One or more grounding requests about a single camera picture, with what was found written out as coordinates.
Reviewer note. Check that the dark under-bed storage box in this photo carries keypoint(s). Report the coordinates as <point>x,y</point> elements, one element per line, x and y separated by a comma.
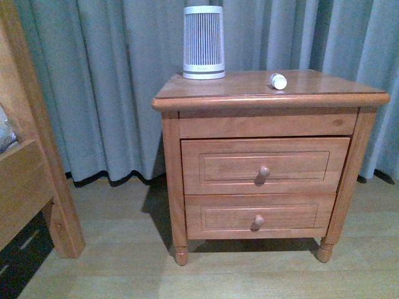
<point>24,255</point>

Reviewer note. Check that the wooden bed frame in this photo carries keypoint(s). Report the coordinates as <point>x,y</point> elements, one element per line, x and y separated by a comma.
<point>32,178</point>

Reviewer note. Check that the wooden drawer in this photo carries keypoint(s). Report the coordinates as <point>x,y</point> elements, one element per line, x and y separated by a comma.
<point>263,166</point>
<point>262,216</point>

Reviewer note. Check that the white medicine bottle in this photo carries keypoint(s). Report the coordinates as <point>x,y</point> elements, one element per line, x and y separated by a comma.
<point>278,81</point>

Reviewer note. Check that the white ribbed lamp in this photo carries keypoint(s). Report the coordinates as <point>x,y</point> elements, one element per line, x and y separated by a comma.
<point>203,43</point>

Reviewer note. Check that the grey curtain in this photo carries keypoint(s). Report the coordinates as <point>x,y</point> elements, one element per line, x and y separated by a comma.
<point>100,63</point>

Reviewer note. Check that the wooden nightstand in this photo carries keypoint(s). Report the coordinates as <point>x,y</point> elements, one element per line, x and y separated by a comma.
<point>244,105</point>

